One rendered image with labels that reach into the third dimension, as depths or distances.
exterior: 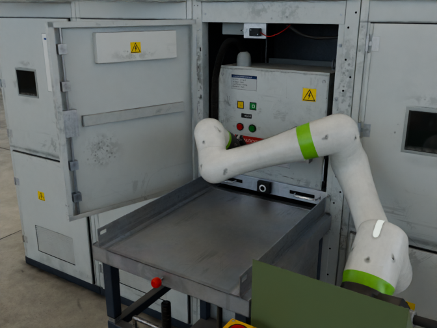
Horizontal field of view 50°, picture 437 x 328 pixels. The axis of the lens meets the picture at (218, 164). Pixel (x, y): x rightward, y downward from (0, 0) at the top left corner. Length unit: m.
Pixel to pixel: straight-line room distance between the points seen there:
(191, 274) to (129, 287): 1.30
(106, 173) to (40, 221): 1.25
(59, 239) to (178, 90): 1.40
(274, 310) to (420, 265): 0.83
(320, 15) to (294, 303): 1.05
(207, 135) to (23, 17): 1.52
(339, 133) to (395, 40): 0.40
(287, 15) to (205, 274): 0.98
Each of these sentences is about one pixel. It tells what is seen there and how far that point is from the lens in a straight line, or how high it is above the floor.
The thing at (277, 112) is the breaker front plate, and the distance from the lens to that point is 1.94.
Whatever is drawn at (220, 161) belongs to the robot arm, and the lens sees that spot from 1.56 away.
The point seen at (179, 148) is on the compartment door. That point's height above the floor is 1.03.
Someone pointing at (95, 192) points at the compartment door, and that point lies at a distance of 1.95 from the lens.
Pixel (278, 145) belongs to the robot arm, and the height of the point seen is 1.21.
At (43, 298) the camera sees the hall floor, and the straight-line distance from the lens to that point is 3.06.
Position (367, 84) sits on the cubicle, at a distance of 1.73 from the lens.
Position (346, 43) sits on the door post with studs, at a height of 1.51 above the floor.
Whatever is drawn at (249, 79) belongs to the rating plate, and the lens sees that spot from 1.97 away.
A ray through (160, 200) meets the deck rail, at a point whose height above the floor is 0.90.
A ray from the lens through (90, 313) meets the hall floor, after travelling 2.85.
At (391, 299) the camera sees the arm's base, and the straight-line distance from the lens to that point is 1.21.
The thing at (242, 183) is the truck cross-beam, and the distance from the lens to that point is 2.08.
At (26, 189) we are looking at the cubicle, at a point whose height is 0.57.
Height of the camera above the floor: 1.62
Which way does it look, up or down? 18 degrees down
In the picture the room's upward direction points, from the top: straight up
